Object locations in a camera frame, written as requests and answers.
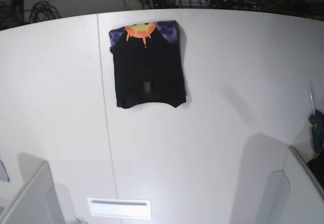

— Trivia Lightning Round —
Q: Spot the grey partition panel right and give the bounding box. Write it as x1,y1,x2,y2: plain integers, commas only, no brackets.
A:
256,146,323,223

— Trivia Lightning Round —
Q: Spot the black power strip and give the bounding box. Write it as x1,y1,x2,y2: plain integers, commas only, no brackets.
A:
209,0,258,11

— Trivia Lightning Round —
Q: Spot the coiled black cable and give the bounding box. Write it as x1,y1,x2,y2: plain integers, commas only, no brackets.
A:
29,1,61,24

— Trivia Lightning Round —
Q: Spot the grey partition panel left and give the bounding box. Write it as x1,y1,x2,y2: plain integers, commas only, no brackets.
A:
1,153,79,223

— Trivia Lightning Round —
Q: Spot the black T-shirt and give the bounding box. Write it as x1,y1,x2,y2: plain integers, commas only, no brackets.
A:
109,20,186,109

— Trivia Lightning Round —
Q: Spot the black keyboard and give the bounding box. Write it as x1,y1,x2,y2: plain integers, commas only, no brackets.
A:
307,153,324,188

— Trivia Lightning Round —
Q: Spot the blue glue gun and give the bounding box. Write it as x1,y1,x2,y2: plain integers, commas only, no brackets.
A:
308,86,323,156

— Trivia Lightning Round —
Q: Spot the grey partition panel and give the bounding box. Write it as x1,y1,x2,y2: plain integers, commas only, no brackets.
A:
256,146,323,223
1,153,79,223

